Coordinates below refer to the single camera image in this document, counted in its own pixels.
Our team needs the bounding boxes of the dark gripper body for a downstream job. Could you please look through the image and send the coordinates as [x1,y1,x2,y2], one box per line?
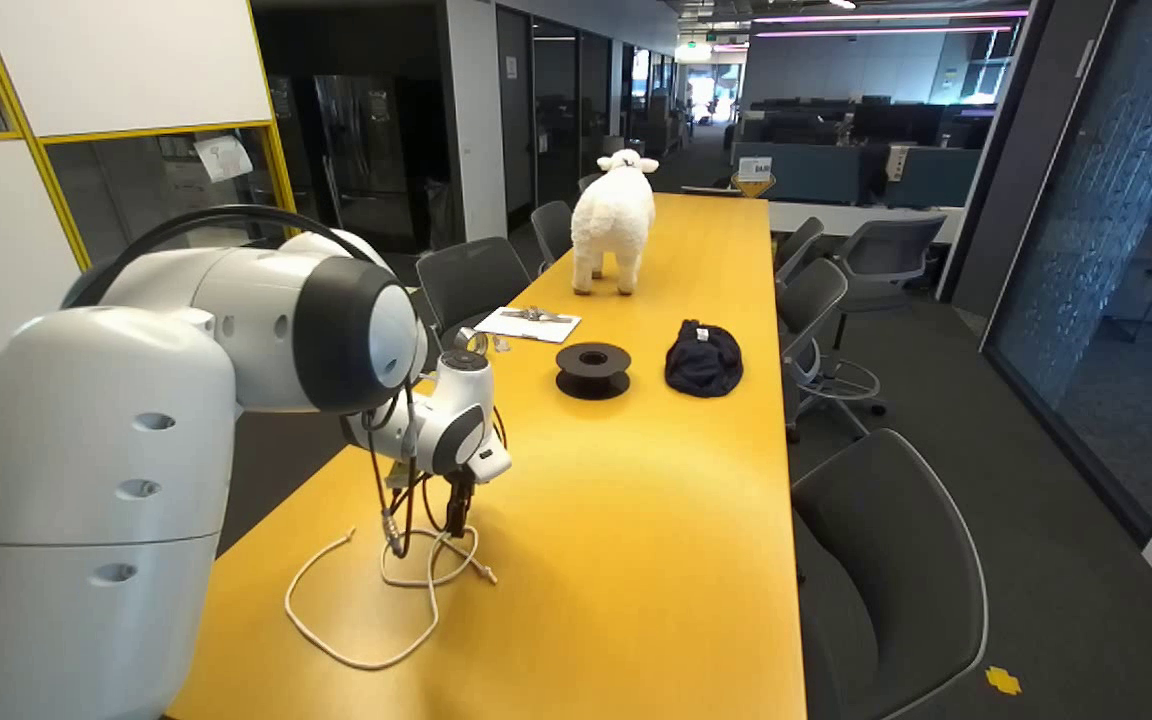
[434,457,485,515]

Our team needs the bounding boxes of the white braided rope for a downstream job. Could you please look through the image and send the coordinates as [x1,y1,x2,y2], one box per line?
[280,519,499,675]

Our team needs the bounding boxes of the white printed leaflet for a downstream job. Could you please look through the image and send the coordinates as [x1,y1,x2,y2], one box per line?
[473,304,582,350]

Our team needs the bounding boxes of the black filament spool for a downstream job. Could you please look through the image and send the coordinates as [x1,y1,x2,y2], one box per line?
[550,340,637,404]

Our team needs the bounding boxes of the black cap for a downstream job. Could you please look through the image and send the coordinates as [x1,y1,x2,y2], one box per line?
[660,317,747,400]

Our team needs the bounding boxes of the white sheep toy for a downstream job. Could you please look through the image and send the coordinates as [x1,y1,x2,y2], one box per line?
[569,144,663,300]

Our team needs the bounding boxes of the white paper note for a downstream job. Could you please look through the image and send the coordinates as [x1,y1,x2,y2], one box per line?
[190,134,258,187]

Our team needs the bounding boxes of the large grey office chair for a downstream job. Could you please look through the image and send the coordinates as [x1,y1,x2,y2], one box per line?
[792,425,991,720]

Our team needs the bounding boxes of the dark office desk row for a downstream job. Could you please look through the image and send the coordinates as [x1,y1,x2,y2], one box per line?
[739,94,991,213]

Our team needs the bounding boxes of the yellow floor marker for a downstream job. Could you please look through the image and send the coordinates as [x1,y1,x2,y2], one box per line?
[983,662,1029,699]

